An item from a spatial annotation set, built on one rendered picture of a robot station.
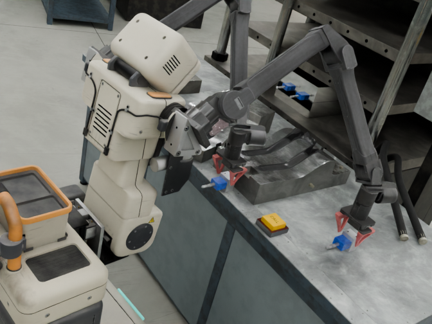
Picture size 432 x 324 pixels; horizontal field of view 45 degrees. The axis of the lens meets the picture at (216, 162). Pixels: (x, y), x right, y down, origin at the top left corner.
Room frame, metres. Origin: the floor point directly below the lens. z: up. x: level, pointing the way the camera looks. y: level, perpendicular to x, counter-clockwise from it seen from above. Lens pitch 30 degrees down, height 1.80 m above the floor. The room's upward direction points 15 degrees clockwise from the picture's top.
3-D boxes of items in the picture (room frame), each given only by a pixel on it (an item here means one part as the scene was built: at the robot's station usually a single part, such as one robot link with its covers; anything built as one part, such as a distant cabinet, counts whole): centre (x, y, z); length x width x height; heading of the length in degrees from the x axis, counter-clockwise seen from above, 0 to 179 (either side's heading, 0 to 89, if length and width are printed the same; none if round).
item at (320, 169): (1.80, -0.26, 0.87); 0.50 x 0.26 x 0.14; 132
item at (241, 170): (1.57, -0.07, 0.89); 0.07 x 0.07 x 0.09; 45
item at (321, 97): (2.74, -0.49, 0.87); 0.50 x 0.27 x 0.17; 132
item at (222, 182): (1.57, -0.02, 0.83); 0.13 x 0.05 x 0.05; 134
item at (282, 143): (1.80, -0.25, 0.92); 0.35 x 0.16 x 0.09; 132
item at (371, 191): (1.43, -0.49, 1.02); 0.07 x 0.06 x 0.07; 117
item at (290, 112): (2.83, -0.51, 0.75); 1.30 x 0.84 x 0.06; 42
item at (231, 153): (1.59, -0.05, 0.96); 0.10 x 0.07 x 0.07; 45
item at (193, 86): (2.38, 0.29, 0.83); 0.20 x 0.15 x 0.07; 132
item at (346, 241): (1.41, -0.46, 0.83); 0.13 x 0.05 x 0.05; 133
